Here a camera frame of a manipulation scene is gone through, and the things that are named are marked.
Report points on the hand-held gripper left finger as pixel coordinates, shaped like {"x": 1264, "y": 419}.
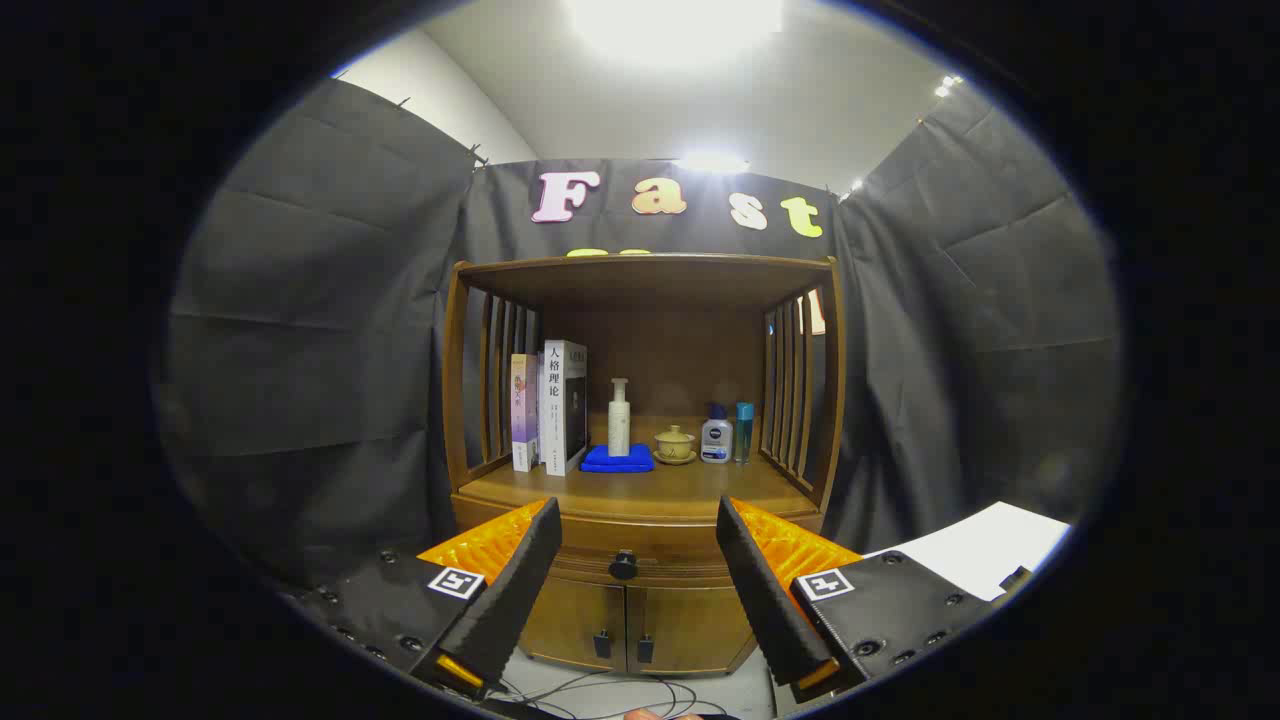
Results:
{"x": 510, "y": 600}

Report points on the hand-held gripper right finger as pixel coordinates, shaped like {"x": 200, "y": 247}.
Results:
{"x": 765, "y": 600}

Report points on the wooden cabinet door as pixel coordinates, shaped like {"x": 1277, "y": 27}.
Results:
{"x": 690, "y": 630}
{"x": 575, "y": 625}

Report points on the wooden countertop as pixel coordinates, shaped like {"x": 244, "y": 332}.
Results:
{"x": 650, "y": 490}

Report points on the brown wooden cabinet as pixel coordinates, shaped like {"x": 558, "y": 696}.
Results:
{"x": 650, "y": 290}

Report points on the folded blue cloth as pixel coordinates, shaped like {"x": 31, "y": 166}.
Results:
{"x": 600, "y": 462}

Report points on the white bottle with blue cap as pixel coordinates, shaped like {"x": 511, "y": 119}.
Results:
{"x": 716, "y": 440}

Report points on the teal slim bottle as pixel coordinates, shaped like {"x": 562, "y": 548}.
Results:
{"x": 744, "y": 430}

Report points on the yellow lidded teacup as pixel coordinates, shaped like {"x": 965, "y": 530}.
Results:
{"x": 675, "y": 445}

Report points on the purple paperback book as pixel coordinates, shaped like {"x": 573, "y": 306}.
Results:
{"x": 523, "y": 410}

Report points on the white portrait cover book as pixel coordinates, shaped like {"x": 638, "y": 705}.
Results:
{"x": 560, "y": 400}

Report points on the white pump bottle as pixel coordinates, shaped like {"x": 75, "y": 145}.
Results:
{"x": 619, "y": 425}

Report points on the white flat panel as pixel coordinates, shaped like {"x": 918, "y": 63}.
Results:
{"x": 980, "y": 550}

